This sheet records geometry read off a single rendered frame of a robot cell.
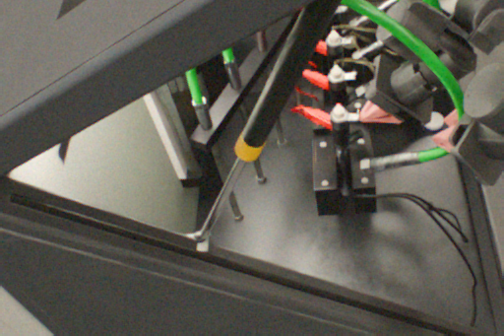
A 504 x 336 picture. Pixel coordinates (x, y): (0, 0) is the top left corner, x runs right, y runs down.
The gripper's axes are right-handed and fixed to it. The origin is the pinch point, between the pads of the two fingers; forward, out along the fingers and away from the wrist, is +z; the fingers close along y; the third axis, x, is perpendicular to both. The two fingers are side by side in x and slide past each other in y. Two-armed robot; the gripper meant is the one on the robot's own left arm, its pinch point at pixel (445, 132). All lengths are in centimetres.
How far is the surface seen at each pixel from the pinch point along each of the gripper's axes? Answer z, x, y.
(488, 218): 14.4, 23.8, -1.9
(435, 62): -7.8, -10.5, -1.1
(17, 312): 6, -25, 44
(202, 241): -5.1, -18.4, 28.0
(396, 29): -7.4, -16.2, -0.7
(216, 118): 30.9, -16.0, 11.0
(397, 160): 7.4, 0.8, 4.2
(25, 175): -0.5, -33.9, 32.7
